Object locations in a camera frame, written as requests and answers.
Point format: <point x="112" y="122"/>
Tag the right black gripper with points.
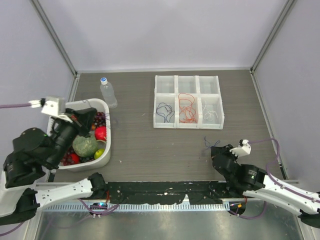
<point x="223" y="150"/>

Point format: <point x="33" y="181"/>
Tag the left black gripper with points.
<point x="84" y="118"/>

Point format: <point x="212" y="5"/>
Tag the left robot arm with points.
<point x="35" y="150"/>

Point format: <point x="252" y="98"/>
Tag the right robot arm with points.
<point x="251" y="181"/>

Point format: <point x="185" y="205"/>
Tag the purple grape bunch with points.
<point x="99" y="121"/>

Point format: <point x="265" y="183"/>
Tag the red apple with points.
<point x="100" y="133"/>

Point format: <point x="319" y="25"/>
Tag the white fruit basket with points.
<point x="100" y="106"/>

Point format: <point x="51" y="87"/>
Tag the green melon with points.
<point x="85" y="146"/>

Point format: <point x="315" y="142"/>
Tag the clear plastic water bottle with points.
<point x="108" y="93"/>

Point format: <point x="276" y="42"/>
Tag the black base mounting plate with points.
<point x="167" y="192"/>

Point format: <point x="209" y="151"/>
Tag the white six-compartment organizer tray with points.
<point x="188" y="102"/>

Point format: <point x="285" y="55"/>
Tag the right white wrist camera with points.
<point x="243" y="149"/>

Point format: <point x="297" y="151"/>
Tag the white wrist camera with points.
<point x="52" y="106"/>
<point x="243" y="149"/>

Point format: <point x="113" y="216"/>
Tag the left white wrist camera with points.
<point x="52" y="106"/>

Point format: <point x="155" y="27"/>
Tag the white slotted cable duct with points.
<point x="182" y="207"/>

